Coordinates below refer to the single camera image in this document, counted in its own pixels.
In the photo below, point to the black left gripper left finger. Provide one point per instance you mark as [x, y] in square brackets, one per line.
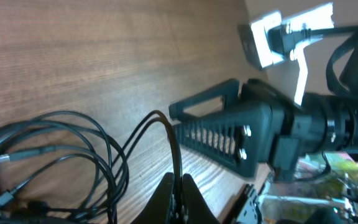
[159, 206]

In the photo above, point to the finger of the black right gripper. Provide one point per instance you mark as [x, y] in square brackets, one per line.
[228, 90]

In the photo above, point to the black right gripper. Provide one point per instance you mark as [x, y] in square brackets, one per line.
[236, 137]

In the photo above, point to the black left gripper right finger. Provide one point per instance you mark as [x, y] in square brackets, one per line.
[195, 209]

